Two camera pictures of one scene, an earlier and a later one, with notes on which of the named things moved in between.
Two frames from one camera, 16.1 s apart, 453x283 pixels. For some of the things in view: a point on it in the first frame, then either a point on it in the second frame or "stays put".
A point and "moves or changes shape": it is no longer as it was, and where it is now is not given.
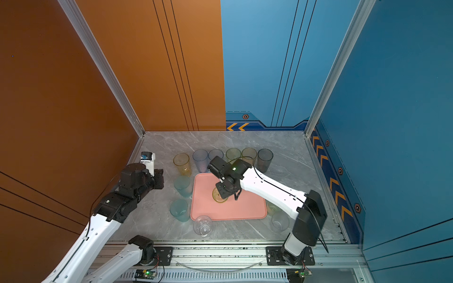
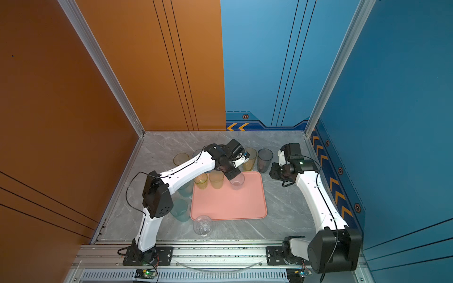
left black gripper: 158,176 to 233,174
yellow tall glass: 182,161 stays put
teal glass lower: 180,209 stays put
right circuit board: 297,275 stays put
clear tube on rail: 218,271 stays put
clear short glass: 280,221 moves or changes shape
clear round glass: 202,225 stays put
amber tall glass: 249,154 stays put
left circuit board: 145,274 stays put
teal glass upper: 182,183 stays put
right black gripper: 222,193 to 274,173
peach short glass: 272,210 moves or changes shape
